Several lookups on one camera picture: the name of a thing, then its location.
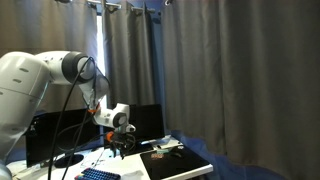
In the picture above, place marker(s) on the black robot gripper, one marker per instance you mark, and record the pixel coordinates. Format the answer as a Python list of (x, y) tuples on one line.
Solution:
[(122, 143)]

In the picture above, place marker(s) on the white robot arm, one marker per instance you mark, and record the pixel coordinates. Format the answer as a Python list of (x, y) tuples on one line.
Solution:
[(24, 81)]

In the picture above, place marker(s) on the colourful mechanical keyboard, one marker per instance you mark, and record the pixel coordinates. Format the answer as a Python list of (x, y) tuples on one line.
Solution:
[(95, 174)]

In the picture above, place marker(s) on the right black monitor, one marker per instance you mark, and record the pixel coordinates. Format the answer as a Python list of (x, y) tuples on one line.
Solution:
[(148, 120)]

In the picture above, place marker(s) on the black mouse pad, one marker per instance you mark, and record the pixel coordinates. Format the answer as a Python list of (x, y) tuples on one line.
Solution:
[(160, 165)]

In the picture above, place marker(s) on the middle grey curtain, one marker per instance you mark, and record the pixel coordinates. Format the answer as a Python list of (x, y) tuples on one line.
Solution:
[(129, 55)]

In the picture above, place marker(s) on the grey curtain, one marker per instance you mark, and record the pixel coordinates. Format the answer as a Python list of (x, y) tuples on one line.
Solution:
[(129, 55), (244, 76), (36, 26)]

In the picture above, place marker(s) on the metal curtain rod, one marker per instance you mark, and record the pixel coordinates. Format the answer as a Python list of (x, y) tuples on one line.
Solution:
[(117, 6)]

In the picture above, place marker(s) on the right grey curtain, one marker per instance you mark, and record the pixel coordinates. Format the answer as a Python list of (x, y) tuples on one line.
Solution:
[(244, 76)]

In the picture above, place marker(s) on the left grey curtain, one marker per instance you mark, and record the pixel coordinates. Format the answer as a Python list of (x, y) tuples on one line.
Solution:
[(36, 26)]

